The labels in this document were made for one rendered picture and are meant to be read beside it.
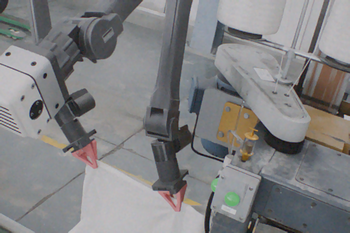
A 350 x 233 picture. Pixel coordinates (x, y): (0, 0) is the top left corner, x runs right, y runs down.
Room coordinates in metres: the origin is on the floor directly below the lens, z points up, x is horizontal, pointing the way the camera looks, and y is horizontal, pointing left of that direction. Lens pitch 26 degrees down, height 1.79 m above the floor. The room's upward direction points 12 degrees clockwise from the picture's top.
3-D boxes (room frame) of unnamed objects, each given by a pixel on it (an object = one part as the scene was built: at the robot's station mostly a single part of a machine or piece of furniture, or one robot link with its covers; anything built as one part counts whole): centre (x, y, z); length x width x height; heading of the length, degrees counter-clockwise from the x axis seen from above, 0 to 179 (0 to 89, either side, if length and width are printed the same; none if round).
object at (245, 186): (0.76, -0.16, 1.29); 0.08 x 0.05 x 0.09; 70
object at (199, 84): (1.29, -0.08, 1.25); 0.10 x 0.08 x 0.12; 5
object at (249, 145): (0.82, -0.17, 1.37); 0.03 x 0.02 x 0.03; 70
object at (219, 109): (1.20, -0.22, 1.23); 0.28 x 0.07 x 0.16; 70
